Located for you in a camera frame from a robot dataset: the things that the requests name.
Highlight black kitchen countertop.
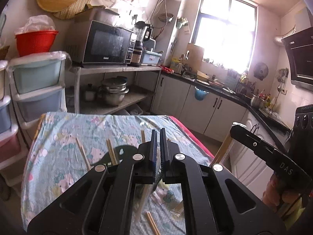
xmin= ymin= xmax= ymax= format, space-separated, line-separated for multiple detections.
xmin=160 ymin=67 xmax=292 ymax=135

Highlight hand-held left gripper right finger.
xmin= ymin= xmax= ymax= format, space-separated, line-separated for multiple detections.
xmin=160 ymin=127 xmax=287 ymax=235

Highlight black blender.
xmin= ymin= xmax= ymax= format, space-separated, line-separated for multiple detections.
xmin=131 ymin=21 xmax=153 ymax=67

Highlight clear plastic storage box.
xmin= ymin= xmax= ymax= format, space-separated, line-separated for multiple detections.
xmin=114 ymin=103 xmax=145 ymax=116

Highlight pile of bamboo chopsticks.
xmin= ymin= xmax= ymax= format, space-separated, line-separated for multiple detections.
xmin=146 ymin=211 xmax=162 ymax=235

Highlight wooden cutting board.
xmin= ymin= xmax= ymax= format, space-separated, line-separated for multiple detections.
xmin=186 ymin=43 xmax=204 ymax=67

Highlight cartoon printed blue cloth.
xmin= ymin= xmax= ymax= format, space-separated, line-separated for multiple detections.
xmin=21 ymin=111 xmax=216 ymax=235

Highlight person's right hand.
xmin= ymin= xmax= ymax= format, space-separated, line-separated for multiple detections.
xmin=263 ymin=174 xmax=302 ymax=212

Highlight ribbed round bamboo tray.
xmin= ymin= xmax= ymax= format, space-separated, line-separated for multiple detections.
xmin=52 ymin=0 xmax=93 ymax=20

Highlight red plastic basket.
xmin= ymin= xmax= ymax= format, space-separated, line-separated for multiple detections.
xmin=15 ymin=30 xmax=59 ymax=57

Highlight multicoloured plastic drawer unit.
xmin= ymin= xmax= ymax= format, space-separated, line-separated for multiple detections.
xmin=0 ymin=60 xmax=21 ymax=163

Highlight silver exhaust duct hose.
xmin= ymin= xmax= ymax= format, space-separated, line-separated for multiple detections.
xmin=273 ymin=25 xmax=297 ymax=45

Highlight stacked steel pots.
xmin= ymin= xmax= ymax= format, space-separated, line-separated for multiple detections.
xmin=98 ymin=77 xmax=130 ymax=106

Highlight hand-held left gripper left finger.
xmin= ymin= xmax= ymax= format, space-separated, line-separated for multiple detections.
xmin=27 ymin=129 xmax=159 ymax=235

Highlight teal plastic drawer unit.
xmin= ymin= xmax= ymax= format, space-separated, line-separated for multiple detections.
xmin=7 ymin=51 xmax=69 ymax=129

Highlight black microwave oven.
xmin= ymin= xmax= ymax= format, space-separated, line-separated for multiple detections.
xmin=82 ymin=20 xmax=137 ymax=65

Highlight black range hood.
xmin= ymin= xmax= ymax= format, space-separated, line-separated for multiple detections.
xmin=281 ymin=26 xmax=313 ymax=91

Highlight small white jar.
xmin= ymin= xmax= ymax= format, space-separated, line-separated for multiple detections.
xmin=84 ymin=84 xmax=96 ymax=101

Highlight blue hanging bin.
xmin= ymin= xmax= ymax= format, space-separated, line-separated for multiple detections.
xmin=194 ymin=86 xmax=210 ymax=102

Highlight white plastic bag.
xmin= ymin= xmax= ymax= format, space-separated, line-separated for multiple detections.
xmin=15 ymin=15 xmax=56 ymax=35

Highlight white shelf rack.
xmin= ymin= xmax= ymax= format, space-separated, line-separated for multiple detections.
xmin=68 ymin=64 xmax=162 ymax=115

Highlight bamboo chopstick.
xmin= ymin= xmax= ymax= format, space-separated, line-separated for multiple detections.
xmin=109 ymin=139 xmax=118 ymax=165
xmin=106 ymin=139 xmax=115 ymax=165
xmin=76 ymin=138 xmax=92 ymax=172

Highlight kitchen window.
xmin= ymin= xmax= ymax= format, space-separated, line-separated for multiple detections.
xmin=190 ymin=0 xmax=259 ymax=69

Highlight dark wicker basket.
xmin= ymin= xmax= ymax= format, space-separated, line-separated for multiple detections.
xmin=0 ymin=45 xmax=10 ymax=60

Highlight clear plastic wrapper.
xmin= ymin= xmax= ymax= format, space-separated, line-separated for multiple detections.
xmin=170 ymin=199 xmax=184 ymax=218

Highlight white kitchen cabinets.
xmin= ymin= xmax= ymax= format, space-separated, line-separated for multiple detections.
xmin=150 ymin=73 xmax=289 ymax=191

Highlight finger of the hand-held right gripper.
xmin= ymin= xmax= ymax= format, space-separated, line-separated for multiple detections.
xmin=229 ymin=122 xmax=278 ymax=163

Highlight cardboard box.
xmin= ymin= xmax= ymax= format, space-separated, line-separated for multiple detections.
xmin=74 ymin=4 xmax=120 ymax=25

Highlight blue plastic dish box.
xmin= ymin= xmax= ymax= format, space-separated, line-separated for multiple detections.
xmin=141 ymin=50 xmax=162 ymax=66

